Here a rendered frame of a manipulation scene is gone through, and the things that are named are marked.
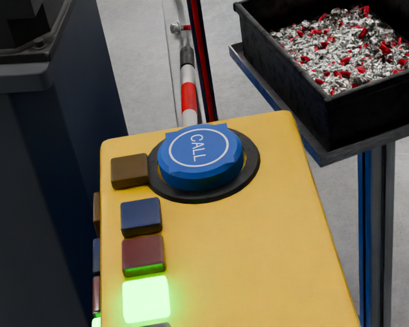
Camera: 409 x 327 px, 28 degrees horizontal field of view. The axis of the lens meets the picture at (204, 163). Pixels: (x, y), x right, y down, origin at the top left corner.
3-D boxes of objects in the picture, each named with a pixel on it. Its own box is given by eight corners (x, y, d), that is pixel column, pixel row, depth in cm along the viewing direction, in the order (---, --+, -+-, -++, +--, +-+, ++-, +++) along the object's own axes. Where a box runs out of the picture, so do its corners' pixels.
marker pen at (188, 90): (197, 125, 74) (193, 44, 85) (180, 127, 74) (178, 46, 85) (199, 138, 75) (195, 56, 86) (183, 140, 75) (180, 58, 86)
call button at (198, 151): (250, 193, 37) (247, 164, 36) (164, 207, 37) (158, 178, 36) (238, 140, 41) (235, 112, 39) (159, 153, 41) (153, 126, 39)
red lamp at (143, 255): (167, 272, 34) (164, 263, 33) (124, 279, 34) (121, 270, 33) (164, 242, 35) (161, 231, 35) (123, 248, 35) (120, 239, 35)
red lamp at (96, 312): (119, 354, 36) (105, 311, 34) (106, 357, 36) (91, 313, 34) (118, 316, 38) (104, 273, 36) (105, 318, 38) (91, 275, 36)
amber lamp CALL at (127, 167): (150, 184, 38) (148, 174, 38) (112, 191, 38) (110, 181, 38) (148, 160, 39) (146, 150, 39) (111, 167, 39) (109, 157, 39)
